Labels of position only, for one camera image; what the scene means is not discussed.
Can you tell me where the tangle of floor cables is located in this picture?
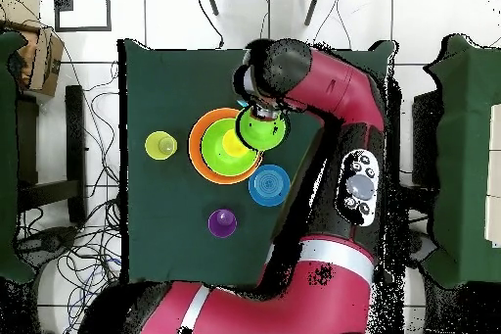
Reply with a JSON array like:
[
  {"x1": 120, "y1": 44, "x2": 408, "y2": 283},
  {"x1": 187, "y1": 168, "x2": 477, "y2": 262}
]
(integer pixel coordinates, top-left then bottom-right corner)
[{"x1": 17, "y1": 47, "x2": 122, "y2": 334}]

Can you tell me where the large green bowl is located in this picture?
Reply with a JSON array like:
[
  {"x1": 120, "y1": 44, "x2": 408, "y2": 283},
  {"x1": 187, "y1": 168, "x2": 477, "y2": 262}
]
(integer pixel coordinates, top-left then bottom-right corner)
[{"x1": 200, "y1": 118, "x2": 262, "y2": 177}]

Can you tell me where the small ribbed blue bowl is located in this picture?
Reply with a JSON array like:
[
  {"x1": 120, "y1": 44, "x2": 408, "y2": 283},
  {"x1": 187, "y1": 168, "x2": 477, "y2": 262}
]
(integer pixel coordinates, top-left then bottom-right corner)
[{"x1": 248, "y1": 164, "x2": 293, "y2": 208}]

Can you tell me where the white box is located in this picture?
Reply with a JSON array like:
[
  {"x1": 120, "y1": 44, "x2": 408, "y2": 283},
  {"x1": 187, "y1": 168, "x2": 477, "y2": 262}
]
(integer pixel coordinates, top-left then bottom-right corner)
[{"x1": 484, "y1": 103, "x2": 501, "y2": 249}]

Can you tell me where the black camera tripod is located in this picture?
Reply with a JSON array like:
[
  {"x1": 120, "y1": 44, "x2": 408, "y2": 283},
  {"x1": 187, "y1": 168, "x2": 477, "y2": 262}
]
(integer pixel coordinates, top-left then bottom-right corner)
[{"x1": 202, "y1": 0, "x2": 325, "y2": 26}]

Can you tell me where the dark green tablecloth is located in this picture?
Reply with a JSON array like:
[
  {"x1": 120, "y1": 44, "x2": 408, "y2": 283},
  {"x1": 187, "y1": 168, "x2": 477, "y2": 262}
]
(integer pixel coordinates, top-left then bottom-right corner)
[{"x1": 116, "y1": 38, "x2": 400, "y2": 288}]

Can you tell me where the large orange bowl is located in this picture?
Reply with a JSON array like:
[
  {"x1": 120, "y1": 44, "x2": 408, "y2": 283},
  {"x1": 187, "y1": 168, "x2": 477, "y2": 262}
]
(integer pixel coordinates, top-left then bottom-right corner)
[{"x1": 188, "y1": 107, "x2": 265, "y2": 186}]

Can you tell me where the dark grey base foot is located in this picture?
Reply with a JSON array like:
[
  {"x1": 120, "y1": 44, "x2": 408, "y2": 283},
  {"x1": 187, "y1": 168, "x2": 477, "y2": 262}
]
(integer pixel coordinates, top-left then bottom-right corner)
[{"x1": 17, "y1": 225, "x2": 79, "y2": 268}]

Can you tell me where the small green bowl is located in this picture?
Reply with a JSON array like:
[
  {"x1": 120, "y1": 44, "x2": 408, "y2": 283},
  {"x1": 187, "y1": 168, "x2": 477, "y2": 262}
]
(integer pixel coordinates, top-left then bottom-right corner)
[{"x1": 234, "y1": 106, "x2": 292, "y2": 152}]

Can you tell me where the translucent yellow-green cup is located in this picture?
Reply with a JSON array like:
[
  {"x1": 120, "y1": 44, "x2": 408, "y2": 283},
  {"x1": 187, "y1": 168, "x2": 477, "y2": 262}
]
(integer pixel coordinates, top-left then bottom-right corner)
[{"x1": 144, "y1": 130, "x2": 179, "y2": 162}]

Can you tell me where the opaque yellow cup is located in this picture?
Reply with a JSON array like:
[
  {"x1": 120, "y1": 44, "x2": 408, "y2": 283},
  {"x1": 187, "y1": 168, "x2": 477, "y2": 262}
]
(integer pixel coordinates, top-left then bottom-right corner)
[{"x1": 221, "y1": 128, "x2": 251, "y2": 158}]

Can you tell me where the purple cup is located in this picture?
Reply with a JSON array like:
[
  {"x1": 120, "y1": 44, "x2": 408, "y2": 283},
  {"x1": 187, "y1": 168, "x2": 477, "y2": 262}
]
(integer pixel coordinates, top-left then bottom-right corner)
[{"x1": 206, "y1": 208, "x2": 239, "y2": 240}]

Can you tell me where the brown cardboard box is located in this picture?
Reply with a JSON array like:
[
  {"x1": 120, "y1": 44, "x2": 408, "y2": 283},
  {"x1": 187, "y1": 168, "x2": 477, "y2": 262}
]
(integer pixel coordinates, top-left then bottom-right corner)
[{"x1": 0, "y1": 0, "x2": 66, "y2": 98}]

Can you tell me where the green cloth covered table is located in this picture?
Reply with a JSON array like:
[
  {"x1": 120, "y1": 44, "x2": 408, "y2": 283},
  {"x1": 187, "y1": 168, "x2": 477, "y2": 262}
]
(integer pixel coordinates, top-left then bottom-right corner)
[
  {"x1": 422, "y1": 33, "x2": 501, "y2": 290},
  {"x1": 0, "y1": 29, "x2": 38, "y2": 284}
]

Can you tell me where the black square floor frame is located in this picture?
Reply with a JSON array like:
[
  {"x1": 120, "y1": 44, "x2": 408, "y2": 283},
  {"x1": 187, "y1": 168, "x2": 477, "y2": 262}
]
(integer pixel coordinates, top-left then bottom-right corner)
[{"x1": 53, "y1": 0, "x2": 113, "y2": 32}]

